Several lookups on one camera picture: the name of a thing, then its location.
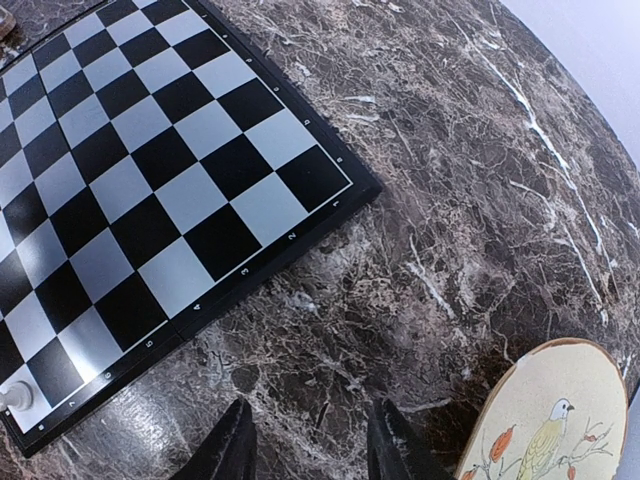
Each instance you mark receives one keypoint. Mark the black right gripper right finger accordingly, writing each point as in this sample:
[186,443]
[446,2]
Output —
[394,451]

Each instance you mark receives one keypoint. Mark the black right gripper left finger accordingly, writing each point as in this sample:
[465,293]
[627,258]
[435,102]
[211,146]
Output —
[229,450]

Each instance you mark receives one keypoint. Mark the white rook chess piece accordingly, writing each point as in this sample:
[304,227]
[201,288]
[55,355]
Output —
[19,396]

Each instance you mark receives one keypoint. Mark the black grey chessboard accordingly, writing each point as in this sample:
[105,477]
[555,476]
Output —
[155,168]

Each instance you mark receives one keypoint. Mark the round wooden bird coaster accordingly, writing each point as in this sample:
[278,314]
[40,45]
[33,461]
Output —
[560,412]

